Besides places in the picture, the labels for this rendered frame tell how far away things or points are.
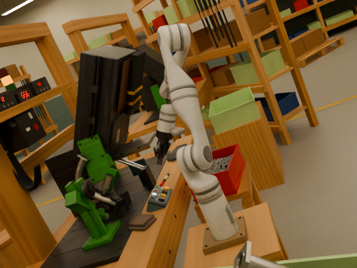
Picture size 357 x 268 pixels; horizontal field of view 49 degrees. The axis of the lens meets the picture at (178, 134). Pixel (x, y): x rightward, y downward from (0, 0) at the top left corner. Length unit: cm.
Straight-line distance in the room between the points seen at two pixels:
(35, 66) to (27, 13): 150
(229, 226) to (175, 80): 51
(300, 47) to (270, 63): 411
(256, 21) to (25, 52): 911
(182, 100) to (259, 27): 315
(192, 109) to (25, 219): 97
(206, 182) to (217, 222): 14
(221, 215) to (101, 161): 75
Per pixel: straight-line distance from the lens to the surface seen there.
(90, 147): 189
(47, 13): 1202
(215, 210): 131
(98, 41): 1086
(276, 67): 445
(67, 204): 163
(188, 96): 129
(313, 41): 875
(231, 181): 177
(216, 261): 132
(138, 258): 145
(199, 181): 130
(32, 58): 1244
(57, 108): 1243
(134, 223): 164
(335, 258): 98
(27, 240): 191
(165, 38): 136
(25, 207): 192
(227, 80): 479
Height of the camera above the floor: 154
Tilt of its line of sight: 13 degrees down
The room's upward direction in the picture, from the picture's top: 24 degrees counter-clockwise
